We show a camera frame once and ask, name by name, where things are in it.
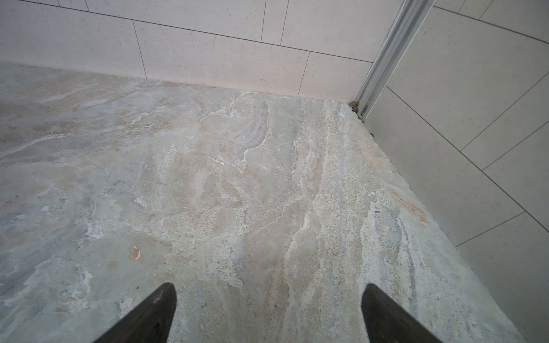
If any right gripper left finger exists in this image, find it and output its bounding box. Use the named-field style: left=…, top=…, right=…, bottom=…
left=95, top=282, right=177, bottom=343

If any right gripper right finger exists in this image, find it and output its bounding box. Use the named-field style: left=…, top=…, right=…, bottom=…
left=361, top=283, right=441, bottom=343

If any right aluminium corner post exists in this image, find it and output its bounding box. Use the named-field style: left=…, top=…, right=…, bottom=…
left=353, top=0, right=435, bottom=122

